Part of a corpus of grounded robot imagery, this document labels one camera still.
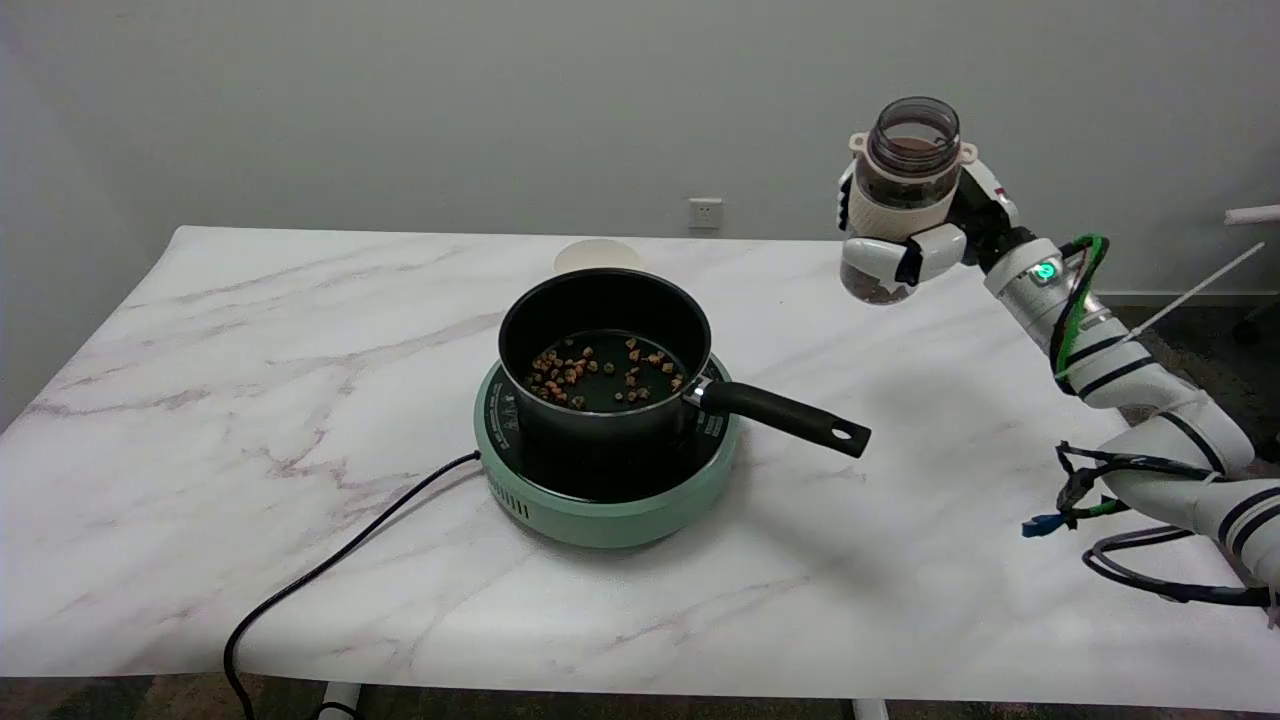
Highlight clear bottle with beige sleeve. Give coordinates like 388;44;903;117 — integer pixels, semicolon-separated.
840;97;978;306

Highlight white zip tie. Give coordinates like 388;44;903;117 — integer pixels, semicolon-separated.
1056;241;1267;381

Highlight green round induction cooker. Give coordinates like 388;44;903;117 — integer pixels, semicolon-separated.
474;352;742;549

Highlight black soup pot with handle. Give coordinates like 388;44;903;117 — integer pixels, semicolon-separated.
498;268;872;460

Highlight black power cord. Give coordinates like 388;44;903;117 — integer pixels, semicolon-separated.
222;451;483;720

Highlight white round lid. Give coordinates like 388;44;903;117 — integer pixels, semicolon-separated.
554;239;643;276

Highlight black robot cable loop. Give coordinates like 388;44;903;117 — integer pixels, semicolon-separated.
1056;441;1276;608

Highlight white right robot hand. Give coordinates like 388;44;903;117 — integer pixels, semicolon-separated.
836;154;1037;286

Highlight brown food pieces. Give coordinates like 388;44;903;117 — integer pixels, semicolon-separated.
524;337;687;411

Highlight green robot cable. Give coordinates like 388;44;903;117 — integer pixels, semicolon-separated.
1050;234;1111;383

